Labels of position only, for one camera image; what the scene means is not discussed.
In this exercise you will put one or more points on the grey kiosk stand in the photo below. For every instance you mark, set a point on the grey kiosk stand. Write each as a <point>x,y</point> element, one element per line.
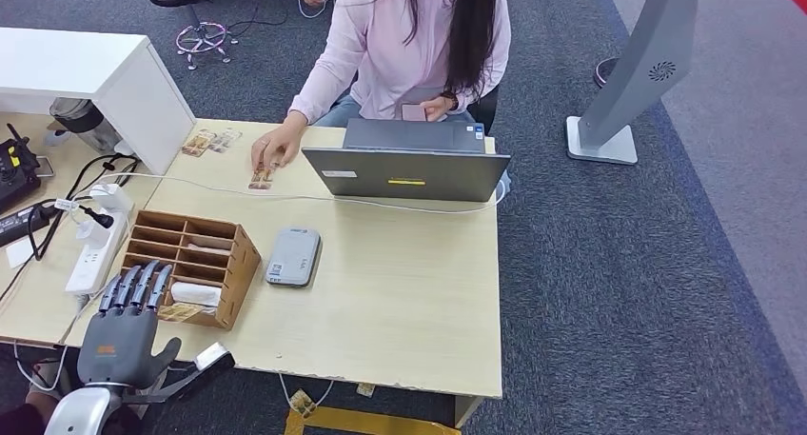
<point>649,54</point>

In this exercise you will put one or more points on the pale card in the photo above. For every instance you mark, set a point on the pale card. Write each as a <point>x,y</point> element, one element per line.
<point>208,250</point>

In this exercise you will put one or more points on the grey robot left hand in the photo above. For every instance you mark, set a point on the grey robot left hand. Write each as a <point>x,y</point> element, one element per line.
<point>120,344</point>

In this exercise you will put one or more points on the patterned room key card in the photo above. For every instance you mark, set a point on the patterned room key card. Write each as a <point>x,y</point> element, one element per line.
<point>179,312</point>

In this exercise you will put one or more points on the white paper note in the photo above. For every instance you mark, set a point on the white paper note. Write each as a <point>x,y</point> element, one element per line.
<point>17,253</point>

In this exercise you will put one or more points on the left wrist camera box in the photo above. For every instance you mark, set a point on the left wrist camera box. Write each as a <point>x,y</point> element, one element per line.
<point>211,358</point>

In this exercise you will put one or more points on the black power adapter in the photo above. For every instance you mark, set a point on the black power adapter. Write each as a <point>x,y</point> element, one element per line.
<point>19,224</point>

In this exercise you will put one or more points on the patterned ID card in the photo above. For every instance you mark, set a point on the patterned ID card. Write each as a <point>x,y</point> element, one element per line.
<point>260,181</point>

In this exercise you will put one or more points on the large white charger plug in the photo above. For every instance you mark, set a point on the large white charger plug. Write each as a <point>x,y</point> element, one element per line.
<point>110,197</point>

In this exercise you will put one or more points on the person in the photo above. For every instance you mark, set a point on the person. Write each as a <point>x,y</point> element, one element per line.
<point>403,54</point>

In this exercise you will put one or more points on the grey laptop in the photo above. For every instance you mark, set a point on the grey laptop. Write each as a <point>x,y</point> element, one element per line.
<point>403,173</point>

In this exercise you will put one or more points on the white shoe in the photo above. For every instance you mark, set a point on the white shoe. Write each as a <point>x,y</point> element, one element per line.
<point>47,381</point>

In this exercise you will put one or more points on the black power plug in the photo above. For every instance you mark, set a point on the black power plug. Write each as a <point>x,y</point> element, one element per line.
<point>101,219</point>

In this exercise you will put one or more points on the black handheld device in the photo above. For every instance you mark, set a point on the black handheld device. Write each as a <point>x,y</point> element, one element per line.
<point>12,173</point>

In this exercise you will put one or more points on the person's left hand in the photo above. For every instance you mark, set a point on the person's left hand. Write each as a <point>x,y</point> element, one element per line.
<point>441,107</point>

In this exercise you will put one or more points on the small white charger plug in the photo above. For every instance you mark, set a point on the small white charger plug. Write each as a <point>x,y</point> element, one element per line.
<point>93,235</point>

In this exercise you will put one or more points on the pink smartphone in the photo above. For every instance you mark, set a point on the pink smartphone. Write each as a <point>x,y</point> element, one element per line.
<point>413,112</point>

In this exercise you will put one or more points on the white shelf unit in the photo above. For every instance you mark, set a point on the white shelf unit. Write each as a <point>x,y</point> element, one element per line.
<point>126,85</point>

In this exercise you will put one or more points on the person's right hand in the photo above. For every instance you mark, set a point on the person's right hand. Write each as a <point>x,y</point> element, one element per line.
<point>277,148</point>

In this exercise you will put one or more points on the wooden card organizer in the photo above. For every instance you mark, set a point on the wooden card organizer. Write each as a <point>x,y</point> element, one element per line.
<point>233,262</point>

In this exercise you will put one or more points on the grey card reader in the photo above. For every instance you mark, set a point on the grey card reader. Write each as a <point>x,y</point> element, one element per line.
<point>293,255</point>

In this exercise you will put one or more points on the white power strip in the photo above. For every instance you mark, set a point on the white power strip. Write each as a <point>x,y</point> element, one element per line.
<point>88,268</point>

